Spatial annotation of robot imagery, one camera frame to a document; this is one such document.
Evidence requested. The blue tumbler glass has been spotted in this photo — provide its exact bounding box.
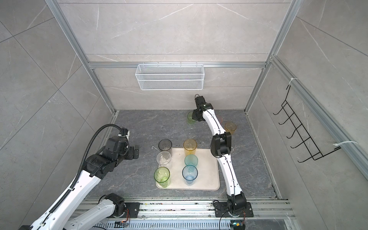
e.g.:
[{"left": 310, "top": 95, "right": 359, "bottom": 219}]
[{"left": 182, "top": 165, "right": 198, "bottom": 186}]

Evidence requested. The black wire hook rack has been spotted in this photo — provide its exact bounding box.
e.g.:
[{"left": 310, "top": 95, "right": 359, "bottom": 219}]
[{"left": 273, "top": 85, "right": 341, "bottom": 163}]

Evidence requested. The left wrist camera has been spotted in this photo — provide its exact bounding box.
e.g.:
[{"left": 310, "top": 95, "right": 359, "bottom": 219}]
[{"left": 119, "top": 127, "right": 130, "bottom": 139}]

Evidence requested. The tall green tumbler glass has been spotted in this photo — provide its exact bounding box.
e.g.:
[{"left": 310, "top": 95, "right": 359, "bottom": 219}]
[{"left": 154, "top": 167, "right": 171, "bottom": 188}]

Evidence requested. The tall amber tumbler glass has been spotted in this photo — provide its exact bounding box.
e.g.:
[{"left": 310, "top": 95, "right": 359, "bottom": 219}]
[{"left": 183, "top": 139, "right": 197, "bottom": 156}]

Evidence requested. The short yellow glass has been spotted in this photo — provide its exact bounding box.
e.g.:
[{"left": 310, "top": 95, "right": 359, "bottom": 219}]
[{"left": 224, "top": 121, "right": 237, "bottom": 135}]

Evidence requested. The dark grey tumbler glass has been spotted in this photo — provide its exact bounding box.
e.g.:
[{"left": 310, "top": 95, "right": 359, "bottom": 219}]
[{"left": 158, "top": 139, "right": 173, "bottom": 154}]

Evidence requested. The aluminium mounting rail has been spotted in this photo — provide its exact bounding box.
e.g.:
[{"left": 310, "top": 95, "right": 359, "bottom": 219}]
[{"left": 56, "top": 199, "right": 297, "bottom": 220}]

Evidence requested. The teal textured cup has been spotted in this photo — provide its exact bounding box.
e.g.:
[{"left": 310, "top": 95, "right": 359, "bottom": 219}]
[{"left": 185, "top": 154, "right": 198, "bottom": 167}]

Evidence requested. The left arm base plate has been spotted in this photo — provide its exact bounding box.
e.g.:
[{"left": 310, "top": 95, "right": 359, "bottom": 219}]
[{"left": 112, "top": 202, "right": 140, "bottom": 218}]

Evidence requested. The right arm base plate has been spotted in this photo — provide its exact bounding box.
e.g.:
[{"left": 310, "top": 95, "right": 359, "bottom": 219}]
[{"left": 212, "top": 200, "right": 254, "bottom": 218}]

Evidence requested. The clear tumbler glass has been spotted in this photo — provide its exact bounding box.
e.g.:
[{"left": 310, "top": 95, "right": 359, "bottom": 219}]
[{"left": 156, "top": 151, "right": 172, "bottom": 169}]

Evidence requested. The small green glass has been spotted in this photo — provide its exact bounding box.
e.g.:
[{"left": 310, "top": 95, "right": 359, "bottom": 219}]
[{"left": 186, "top": 111, "right": 196, "bottom": 125}]

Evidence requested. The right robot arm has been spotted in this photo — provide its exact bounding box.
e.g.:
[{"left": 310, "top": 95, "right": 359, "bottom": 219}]
[{"left": 192, "top": 94, "right": 247, "bottom": 216}]

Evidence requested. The white wire mesh basket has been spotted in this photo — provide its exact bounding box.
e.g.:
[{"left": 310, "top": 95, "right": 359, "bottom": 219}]
[{"left": 135, "top": 64, "right": 205, "bottom": 91}]

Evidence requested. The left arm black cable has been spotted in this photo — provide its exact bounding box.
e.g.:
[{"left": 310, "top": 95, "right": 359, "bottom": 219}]
[{"left": 67, "top": 123, "right": 123, "bottom": 192}]

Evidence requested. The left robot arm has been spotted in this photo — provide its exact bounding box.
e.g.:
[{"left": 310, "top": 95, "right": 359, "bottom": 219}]
[{"left": 20, "top": 135, "right": 139, "bottom": 230}]

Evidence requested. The beige plastic tray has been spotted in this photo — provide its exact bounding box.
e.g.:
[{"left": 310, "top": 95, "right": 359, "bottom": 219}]
[{"left": 165, "top": 148, "right": 220, "bottom": 191}]

